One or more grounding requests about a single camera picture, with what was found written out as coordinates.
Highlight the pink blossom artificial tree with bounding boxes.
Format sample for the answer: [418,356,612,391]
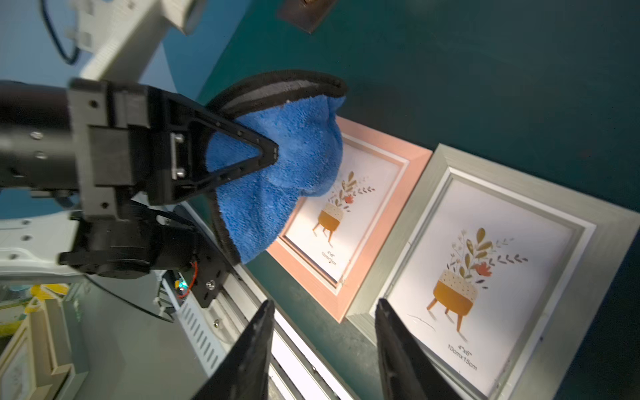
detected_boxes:
[277,0,338,34]

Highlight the aluminium mounting rail front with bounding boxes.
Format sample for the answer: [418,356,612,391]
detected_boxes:
[160,204,356,399]

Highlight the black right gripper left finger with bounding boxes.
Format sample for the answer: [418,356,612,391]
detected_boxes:
[193,300,275,400]

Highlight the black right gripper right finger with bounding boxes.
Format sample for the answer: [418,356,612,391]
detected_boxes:
[375,298,460,400]

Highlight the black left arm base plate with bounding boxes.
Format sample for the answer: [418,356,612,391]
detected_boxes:
[162,234,231,308]

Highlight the grey-green picture frame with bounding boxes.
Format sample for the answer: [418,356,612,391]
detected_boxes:
[347,144,639,399]

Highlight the pink picture frame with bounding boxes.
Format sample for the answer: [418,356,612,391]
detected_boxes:
[268,118,433,322]

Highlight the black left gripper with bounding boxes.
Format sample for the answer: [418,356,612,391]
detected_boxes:
[1,79,278,279]

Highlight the blue black-edged cloth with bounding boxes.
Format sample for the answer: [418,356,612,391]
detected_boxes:
[206,70,348,265]

